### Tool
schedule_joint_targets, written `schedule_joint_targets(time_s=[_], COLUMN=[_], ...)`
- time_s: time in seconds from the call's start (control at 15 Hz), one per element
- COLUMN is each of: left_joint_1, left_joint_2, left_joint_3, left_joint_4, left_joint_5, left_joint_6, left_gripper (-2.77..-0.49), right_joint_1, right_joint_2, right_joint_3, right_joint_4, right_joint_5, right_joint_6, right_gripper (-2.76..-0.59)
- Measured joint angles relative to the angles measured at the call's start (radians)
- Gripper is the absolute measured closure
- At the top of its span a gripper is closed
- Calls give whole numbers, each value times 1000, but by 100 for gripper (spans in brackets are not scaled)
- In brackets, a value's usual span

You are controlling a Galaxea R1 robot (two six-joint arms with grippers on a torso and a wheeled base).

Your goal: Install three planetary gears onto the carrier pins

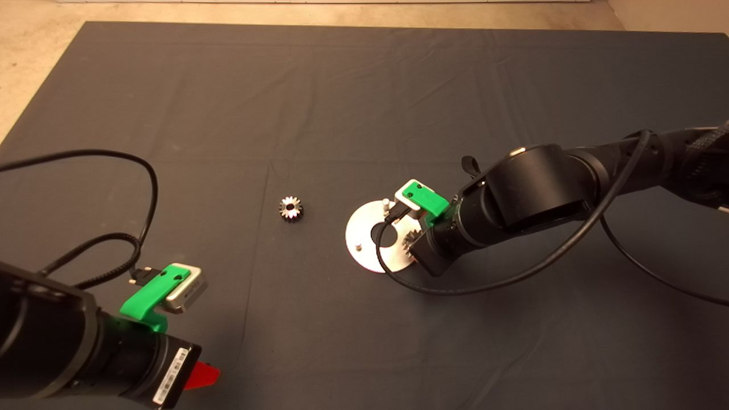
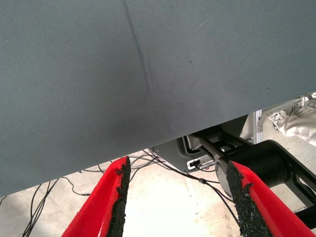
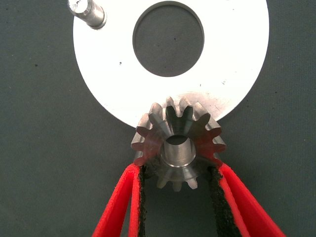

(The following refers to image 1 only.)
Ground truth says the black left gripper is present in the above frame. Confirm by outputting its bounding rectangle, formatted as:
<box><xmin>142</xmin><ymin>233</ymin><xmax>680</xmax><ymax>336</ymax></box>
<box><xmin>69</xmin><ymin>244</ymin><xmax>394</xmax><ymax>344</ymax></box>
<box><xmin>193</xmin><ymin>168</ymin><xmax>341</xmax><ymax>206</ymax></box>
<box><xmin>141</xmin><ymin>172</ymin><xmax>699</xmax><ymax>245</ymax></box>
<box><xmin>136</xmin><ymin>335</ymin><xmax>221</xmax><ymax>409</ymax></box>

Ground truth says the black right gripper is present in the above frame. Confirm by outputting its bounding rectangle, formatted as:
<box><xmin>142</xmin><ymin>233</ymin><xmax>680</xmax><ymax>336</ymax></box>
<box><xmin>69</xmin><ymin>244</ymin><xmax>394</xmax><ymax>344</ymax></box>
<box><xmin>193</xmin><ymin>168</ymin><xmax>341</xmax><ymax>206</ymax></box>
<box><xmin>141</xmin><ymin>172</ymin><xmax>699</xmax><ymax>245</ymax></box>
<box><xmin>411</xmin><ymin>227</ymin><xmax>456</xmax><ymax>278</ymax></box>

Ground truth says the round metal carrier plate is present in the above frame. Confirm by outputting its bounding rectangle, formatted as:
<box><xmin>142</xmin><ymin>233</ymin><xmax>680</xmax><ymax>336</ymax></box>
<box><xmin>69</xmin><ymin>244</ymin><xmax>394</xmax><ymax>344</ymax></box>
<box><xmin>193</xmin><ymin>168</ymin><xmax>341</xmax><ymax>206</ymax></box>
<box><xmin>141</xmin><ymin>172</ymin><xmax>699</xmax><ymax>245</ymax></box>
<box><xmin>345</xmin><ymin>199</ymin><xmax>425</xmax><ymax>274</ymax></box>

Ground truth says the dark grey table cloth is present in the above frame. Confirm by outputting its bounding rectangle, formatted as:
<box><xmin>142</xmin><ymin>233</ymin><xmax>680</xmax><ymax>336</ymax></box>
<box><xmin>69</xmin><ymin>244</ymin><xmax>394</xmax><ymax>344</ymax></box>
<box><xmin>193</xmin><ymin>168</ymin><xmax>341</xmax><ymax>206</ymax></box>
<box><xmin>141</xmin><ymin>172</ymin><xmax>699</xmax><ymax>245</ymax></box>
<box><xmin>0</xmin><ymin>23</ymin><xmax>729</xmax><ymax>410</ymax></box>

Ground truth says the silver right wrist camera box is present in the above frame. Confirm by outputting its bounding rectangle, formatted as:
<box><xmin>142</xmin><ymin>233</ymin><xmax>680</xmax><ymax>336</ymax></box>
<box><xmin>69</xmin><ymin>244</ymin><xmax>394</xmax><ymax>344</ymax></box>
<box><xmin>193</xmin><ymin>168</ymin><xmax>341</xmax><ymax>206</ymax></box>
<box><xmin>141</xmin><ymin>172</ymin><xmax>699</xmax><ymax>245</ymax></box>
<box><xmin>394</xmin><ymin>179</ymin><xmax>425</xmax><ymax>220</ymax></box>

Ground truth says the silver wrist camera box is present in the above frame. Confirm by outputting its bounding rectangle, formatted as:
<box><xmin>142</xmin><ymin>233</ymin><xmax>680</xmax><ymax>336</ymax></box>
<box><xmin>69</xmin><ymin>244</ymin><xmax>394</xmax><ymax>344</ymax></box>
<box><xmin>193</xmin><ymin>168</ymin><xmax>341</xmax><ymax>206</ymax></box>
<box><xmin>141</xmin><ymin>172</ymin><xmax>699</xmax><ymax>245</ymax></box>
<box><xmin>394</xmin><ymin>179</ymin><xmax>425</xmax><ymax>220</ymax></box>
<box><xmin>164</xmin><ymin>263</ymin><xmax>208</xmax><ymax>315</ymax></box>

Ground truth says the green right camera mount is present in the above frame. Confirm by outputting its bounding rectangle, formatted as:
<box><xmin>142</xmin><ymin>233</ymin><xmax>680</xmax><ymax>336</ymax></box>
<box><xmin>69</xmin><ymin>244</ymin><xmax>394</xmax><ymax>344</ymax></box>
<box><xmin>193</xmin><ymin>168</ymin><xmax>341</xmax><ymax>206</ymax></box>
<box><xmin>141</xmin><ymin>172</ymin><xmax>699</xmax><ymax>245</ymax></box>
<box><xmin>402</xmin><ymin>180</ymin><xmax>450</xmax><ymax>228</ymax></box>

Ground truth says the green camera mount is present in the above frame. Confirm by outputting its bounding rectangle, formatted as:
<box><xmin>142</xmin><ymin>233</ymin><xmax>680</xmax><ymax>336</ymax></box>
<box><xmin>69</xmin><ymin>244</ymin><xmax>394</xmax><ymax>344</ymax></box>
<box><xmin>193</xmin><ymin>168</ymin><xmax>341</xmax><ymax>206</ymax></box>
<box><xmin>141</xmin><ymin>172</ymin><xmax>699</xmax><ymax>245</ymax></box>
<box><xmin>402</xmin><ymin>180</ymin><xmax>450</xmax><ymax>228</ymax></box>
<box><xmin>120</xmin><ymin>265</ymin><xmax>191</xmax><ymax>334</ymax></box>

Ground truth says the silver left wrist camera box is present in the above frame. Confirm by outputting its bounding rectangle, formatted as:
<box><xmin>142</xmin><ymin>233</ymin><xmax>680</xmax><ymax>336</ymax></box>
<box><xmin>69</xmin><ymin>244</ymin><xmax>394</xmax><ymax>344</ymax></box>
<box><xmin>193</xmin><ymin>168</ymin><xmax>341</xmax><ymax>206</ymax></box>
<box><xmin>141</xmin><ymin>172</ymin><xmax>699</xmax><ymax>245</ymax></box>
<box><xmin>164</xmin><ymin>263</ymin><xmax>208</xmax><ymax>315</ymax></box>

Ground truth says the green left camera mount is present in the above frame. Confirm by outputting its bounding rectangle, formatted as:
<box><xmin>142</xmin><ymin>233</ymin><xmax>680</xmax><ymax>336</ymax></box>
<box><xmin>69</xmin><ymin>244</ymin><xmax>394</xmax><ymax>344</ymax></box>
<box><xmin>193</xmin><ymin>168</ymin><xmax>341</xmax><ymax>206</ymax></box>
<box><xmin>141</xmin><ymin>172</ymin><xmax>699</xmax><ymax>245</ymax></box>
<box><xmin>120</xmin><ymin>265</ymin><xmax>191</xmax><ymax>334</ymax></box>

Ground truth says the smooth black left camera cable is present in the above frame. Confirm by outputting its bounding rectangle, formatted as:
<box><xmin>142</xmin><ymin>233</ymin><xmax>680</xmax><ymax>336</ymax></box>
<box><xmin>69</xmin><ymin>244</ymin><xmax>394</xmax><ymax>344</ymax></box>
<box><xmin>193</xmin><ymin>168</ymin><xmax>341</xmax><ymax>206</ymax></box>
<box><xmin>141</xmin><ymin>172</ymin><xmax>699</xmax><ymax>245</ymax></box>
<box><xmin>0</xmin><ymin>149</ymin><xmax>159</xmax><ymax>284</ymax></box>

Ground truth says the braided black left arm cable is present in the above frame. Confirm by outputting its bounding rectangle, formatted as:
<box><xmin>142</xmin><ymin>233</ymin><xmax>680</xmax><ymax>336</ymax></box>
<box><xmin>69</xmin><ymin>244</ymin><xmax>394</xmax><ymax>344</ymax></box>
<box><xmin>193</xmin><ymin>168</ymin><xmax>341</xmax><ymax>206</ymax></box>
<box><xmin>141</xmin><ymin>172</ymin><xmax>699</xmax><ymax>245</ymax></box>
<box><xmin>37</xmin><ymin>231</ymin><xmax>141</xmax><ymax>288</ymax></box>

